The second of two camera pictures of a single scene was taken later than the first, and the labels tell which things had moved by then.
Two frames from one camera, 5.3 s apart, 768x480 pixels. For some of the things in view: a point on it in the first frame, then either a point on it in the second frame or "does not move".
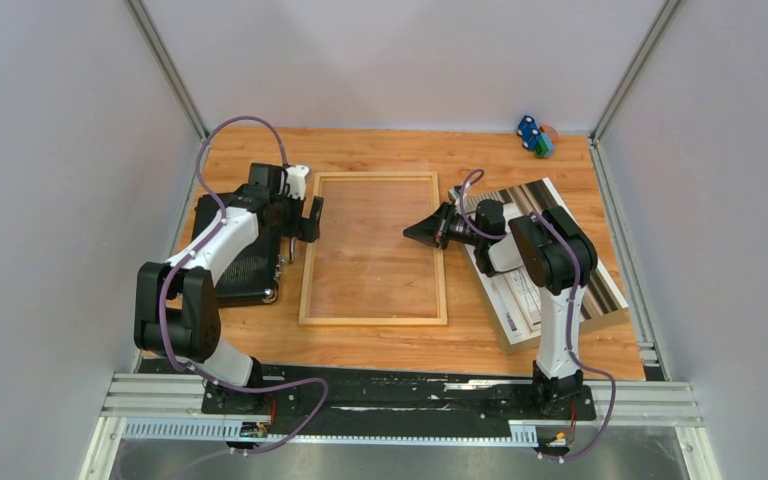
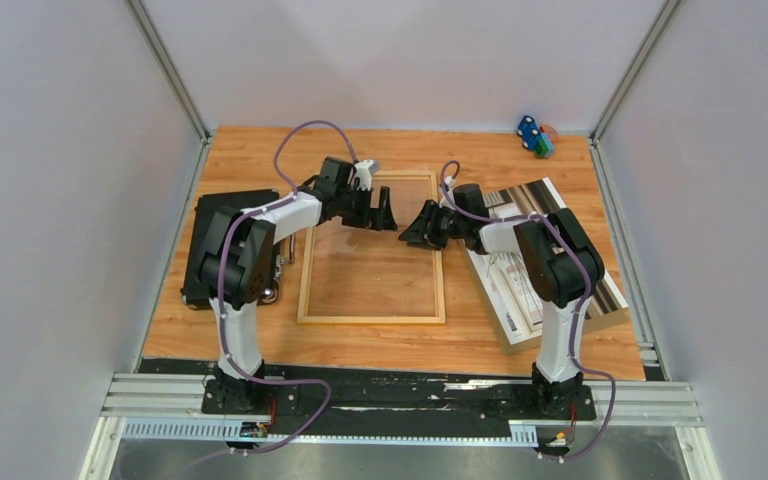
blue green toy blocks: [541, 144] does not move
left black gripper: [306, 229] to [379, 219]
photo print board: [513, 299] does not move
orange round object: [550, 131] does not move
